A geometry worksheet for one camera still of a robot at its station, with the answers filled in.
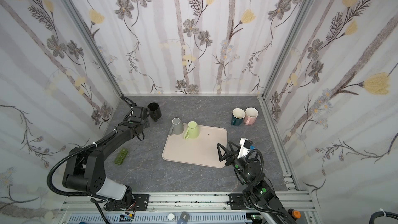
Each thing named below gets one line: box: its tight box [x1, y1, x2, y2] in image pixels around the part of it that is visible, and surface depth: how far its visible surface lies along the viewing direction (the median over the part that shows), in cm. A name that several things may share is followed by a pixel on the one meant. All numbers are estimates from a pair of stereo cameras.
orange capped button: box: [287, 208, 302, 221], surface depth 64 cm
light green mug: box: [183, 120, 200, 140], surface depth 95 cm
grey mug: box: [168, 117, 184, 136], surface depth 95 cm
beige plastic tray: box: [162, 122, 228, 169], surface depth 98 cm
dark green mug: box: [231, 107, 247, 127], surface depth 100 cm
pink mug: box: [243, 107, 260, 126], surface depth 98 cm
